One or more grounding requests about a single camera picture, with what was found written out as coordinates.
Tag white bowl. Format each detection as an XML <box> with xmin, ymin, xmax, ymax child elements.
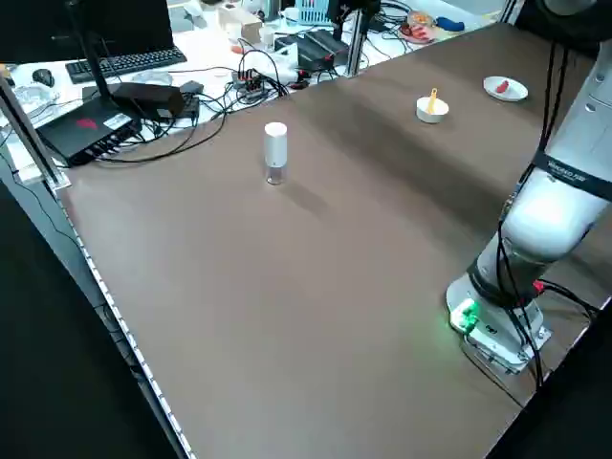
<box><xmin>415</xmin><ymin>97</ymin><xmax>451</xmax><ymax>125</ymax></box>

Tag clear bowl orange food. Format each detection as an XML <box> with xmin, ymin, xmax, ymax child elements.
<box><xmin>406</xmin><ymin>10</ymin><xmax>439</xmax><ymax>28</ymax></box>

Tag grey hub with red plugs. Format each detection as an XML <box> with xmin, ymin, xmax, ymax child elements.
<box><xmin>231</xmin><ymin>68</ymin><xmax>270</xmax><ymax>96</ymax></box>

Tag black power supply unit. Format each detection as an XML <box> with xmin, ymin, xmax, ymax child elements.
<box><xmin>296</xmin><ymin>29</ymin><xmax>351</xmax><ymax>71</ymax></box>

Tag black power brick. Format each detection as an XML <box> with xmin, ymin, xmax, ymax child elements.
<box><xmin>111</xmin><ymin>81</ymin><xmax>186</xmax><ymax>120</ymax></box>

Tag blue plastic basket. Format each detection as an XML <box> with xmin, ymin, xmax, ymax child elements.
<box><xmin>295</xmin><ymin>0</ymin><xmax>337</xmax><ymax>26</ymax></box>

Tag clear plastic dish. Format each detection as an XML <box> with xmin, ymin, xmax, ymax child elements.
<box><xmin>129</xmin><ymin>70</ymin><xmax>173</xmax><ymax>88</ymax></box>

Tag cardboard box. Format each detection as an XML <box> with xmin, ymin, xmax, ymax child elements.
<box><xmin>218</xmin><ymin>4</ymin><xmax>264</xmax><ymax>42</ymax></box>

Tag pink plate of food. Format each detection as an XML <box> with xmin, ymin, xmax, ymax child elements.
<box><xmin>398</xmin><ymin>21</ymin><xmax>437</xmax><ymax>46</ymax></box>

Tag black keyboard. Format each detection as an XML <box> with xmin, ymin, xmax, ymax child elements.
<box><xmin>65</xmin><ymin>48</ymin><xmax>188</xmax><ymax>85</ymax></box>

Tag white plate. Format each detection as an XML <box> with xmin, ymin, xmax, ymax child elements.
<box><xmin>483</xmin><ymin>76</ymin><xmax>530</xmax><ymax>102</ymax></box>

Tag blue and yellow toy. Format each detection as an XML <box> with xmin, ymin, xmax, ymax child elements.
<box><xmin>435</xmin><ymin>16</ymin><xmax>468</xmax><ymax>35</ymax></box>

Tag black flat box red logo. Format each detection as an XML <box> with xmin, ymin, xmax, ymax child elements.
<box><xmin>36</xmin><ymin>98</ymin><xmax>143</xmax><ymax>168</ymax></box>

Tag black computer monitor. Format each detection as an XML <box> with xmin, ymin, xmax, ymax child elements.
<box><xmin>0</xmin><ymin>0</ymin><xmax>175</xmax><ymax>64</ymax></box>

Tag black stand pole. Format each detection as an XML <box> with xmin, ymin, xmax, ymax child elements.
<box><xmin>64</xmin><ymin>0</ymin><xmax>121</xmax><ymax>104</ymax></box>

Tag clear plastic container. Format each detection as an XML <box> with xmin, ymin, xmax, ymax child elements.
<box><xmin>12</xmin><ymin>81</ymin><xmax>61</xmax><ymax>116</ymax></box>

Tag black table cable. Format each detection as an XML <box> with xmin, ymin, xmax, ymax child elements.
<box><xmin>93</xmin><ymin>102</ymin><xmax>227</xmax><ymax>164</ymax></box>

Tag aluminium frame post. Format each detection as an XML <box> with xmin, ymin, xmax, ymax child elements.
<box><xmin>496</xmin><ymin>0</ymin><xmax>520</xmax><ymax>24</ymax></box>
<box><xmin>344</xmin><ymin>9</ymin><xmax>370</xmax><ymax>77</ymax></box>
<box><xmin>0</xmin><ymin>74</ymin><xmax>72</xmax><ymax>190</ymax></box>

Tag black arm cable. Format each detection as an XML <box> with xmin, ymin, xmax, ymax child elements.
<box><xmin>494</xmin><ymin>40</ymin><xmax>601</xmax><ymax>389</ymax></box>

